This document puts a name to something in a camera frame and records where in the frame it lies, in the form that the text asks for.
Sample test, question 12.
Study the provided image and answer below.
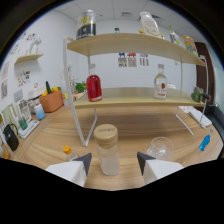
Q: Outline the glass of green limes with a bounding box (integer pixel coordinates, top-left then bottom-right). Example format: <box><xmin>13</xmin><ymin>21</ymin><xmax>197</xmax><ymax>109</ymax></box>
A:
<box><xmin>190</xmin><ymin>86</ymin><xmax>204</xmax><ymax>103</ymax></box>

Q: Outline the clear glass with ice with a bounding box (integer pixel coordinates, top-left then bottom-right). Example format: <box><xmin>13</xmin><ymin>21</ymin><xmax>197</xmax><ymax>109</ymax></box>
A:
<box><xmin>146</xmin><ymin>136</ymin><xmax>175</xmax><ymax>162</ymax></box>

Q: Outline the two-tier wooden shelf rack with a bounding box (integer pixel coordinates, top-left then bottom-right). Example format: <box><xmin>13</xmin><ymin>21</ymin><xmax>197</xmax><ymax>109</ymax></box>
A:
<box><xmin>62</xmin><ymin>32</ymin><xmax>209</xmax><ymax>148</ymax></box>

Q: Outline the green potted plant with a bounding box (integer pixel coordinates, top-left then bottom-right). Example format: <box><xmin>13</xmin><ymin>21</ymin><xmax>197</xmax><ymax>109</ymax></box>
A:
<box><xmin>74</xmin><ymin>80</ymin><xmax>88</xmax><ymax>94</ymax></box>

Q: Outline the brown door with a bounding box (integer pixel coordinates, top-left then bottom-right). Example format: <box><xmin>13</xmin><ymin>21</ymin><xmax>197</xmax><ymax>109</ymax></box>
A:
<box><xmin>194</xmin><ymin>41</ymin><xmax>209</xmax><ymax>98</ymax></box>

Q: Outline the wooden wall shelf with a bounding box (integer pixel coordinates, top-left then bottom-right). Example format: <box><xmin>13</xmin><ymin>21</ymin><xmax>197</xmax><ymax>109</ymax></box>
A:
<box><xmin>13</xmin><ymin>53</ymin><xmax>44</xmax><ymax>65</ymax></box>

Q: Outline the blue white cup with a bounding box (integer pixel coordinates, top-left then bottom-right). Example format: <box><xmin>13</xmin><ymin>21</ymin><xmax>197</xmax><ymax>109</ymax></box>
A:
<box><xmin>33</xmin><ymin>102</ymin><xmax>47</xmax><ymax>121</ymax></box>

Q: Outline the green cup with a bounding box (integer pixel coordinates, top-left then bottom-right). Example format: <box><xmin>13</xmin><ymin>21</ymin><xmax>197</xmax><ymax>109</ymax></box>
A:
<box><xmin>17</xmin><ymin>115</ymin><xmax>29</xmax><ymax>131</ymax></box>

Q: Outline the white tray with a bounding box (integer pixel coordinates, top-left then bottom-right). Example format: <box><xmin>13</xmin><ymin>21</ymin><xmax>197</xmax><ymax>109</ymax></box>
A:
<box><xmin>17</xmin><ymin>119</ymin><xmax>40</xmax><ymax>140</ymax></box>

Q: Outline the black kettle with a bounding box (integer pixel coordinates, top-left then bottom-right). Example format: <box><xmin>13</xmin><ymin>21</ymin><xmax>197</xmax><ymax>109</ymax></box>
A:
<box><xmin>2</xmin><ymin>123</ymin><xmax>20</xmax><ymax>152</ymax></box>

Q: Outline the tall clear green-capped bottle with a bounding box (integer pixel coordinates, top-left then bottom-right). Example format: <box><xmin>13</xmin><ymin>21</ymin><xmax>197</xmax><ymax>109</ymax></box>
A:
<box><xmin>168</xmin><ymin>25</ymin><xmax>181</xmax><ymax>47</ymax></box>

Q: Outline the blue liquid glass bottle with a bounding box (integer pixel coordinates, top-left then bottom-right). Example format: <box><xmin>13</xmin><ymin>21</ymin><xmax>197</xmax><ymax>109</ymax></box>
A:
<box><xmin>198</xmin><ymin>128</ymin><xmax>214</xmax><ymax>152</ymax></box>

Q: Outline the glass jar wooden lid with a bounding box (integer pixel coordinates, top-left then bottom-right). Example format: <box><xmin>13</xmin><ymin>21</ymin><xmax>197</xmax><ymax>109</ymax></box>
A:
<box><xmin>93</xmin><ymin>123</ymin><xmax>120</xmax><ymax>177</ymax></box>

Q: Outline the clear bottle orange cap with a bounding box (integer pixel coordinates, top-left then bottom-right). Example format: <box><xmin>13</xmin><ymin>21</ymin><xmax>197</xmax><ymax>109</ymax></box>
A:
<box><xmin>62</xmin><ymin>145</ymin><xmax>80</xmax><ymax>163</ymax></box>

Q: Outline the red liquid glass bottle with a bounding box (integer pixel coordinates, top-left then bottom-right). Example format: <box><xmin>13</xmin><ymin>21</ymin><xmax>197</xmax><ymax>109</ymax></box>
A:
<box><xmin>85</xmin><ymin>63</ymin><xmax>103</xmax><ymax>103</ymax></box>

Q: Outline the black chair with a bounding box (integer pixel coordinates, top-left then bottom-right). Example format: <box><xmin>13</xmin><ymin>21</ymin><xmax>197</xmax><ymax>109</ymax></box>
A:
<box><xmin>204</xmin><ymin>103</ymin><xmax>224</xmax><ymax>158</ymax></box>

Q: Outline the large black yellow can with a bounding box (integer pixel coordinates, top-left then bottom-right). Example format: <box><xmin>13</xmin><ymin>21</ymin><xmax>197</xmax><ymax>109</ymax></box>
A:
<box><xmin>75</xmin><ymin>9</ymin><xmax>98</xmax><ymax>40</ymax></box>

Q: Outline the clear bottle red label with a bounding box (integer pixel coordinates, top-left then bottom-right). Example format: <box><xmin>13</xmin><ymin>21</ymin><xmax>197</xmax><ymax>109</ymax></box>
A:
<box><xmin>153</xmin><ymin>63</ymin><xmax>168</xmax><ymax>100</ymax></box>

